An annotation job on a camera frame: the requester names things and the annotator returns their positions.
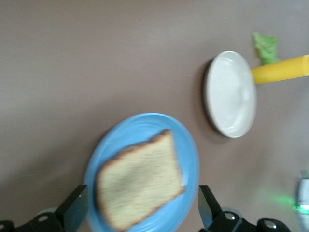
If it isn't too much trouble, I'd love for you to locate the brown crust bread slice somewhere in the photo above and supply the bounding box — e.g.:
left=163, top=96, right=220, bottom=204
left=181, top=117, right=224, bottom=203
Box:
left=95, top=129, right=187, bottom=232

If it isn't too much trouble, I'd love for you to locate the yellow squeeze bottle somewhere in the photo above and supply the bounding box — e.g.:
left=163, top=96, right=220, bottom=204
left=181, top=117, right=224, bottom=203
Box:
left=251, top=54, right=309, bottom=85

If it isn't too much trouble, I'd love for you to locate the off-white plate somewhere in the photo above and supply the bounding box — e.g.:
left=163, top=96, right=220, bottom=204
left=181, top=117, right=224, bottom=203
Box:
left=202, top=50, right=258, bottom=138

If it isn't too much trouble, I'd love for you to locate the green lettuce leaf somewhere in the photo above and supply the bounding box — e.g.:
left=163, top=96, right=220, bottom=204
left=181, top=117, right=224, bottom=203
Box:
left=252, top=32, right=281, bottom=66

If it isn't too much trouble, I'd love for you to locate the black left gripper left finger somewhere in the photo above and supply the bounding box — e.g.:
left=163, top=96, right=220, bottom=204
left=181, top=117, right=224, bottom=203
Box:
left=0, top=185, right=89, bottom=232

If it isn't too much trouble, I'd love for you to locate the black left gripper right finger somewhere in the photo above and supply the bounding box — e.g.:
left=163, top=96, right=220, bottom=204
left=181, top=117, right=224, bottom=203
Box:
left=198, top=185, right=290, bottom=232

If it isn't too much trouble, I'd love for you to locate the blue plate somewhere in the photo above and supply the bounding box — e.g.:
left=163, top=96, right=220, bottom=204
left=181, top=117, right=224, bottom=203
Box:
left=84, top=112, right=200, bottom=232

